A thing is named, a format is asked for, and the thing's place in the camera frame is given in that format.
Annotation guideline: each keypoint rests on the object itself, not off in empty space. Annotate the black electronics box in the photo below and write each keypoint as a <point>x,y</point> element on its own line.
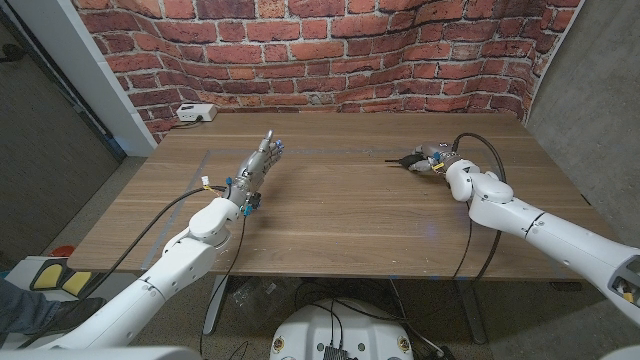
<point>336,354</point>

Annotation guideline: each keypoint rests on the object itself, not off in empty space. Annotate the black shoe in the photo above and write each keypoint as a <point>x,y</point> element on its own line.
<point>77,312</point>

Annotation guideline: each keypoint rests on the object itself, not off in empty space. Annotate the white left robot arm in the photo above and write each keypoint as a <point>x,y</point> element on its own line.
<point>170,267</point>

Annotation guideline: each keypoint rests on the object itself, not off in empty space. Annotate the white flat floor board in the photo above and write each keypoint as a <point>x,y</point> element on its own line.
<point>20,270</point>

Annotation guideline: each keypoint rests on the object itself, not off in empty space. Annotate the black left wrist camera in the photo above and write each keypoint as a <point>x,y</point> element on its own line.
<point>254,201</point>

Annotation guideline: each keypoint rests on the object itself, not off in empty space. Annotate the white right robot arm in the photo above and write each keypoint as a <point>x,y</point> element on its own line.
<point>565,245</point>

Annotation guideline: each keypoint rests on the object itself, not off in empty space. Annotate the orange round floor object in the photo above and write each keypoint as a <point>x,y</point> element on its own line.
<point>62,250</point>

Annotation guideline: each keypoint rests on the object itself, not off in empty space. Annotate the grey tape rectangle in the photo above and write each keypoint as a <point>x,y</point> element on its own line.
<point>350,150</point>

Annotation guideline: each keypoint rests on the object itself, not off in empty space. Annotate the yellow and black foot pedal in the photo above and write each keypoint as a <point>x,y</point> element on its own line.
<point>50,276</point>

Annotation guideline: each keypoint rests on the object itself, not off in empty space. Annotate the red brick print backdrop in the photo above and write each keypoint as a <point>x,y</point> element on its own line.
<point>320,60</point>

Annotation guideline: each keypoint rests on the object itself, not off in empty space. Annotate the white wall pillar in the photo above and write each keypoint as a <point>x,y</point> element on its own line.
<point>85,65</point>

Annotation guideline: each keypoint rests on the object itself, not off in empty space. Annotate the black rubber air blower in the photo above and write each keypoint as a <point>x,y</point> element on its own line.
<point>411,160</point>

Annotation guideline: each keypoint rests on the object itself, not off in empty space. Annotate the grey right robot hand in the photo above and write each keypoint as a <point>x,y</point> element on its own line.
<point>442,152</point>

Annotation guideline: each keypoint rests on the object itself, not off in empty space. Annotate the grey metal table leg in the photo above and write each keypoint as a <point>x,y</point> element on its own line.
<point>472,310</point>
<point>214,305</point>

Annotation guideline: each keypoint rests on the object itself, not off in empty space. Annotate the person's leg in jeans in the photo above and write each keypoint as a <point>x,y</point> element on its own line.
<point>25,310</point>

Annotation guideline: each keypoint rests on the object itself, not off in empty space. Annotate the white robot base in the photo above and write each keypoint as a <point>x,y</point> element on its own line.
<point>305,330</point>

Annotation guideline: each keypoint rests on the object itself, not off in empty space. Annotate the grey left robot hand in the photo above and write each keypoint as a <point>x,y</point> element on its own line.
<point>255,170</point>

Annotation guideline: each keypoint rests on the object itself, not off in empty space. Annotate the white power socket box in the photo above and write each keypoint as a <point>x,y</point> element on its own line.
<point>195,112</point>

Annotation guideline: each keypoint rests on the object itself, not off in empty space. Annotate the clear plastic bag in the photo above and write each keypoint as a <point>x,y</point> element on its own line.
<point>260,300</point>

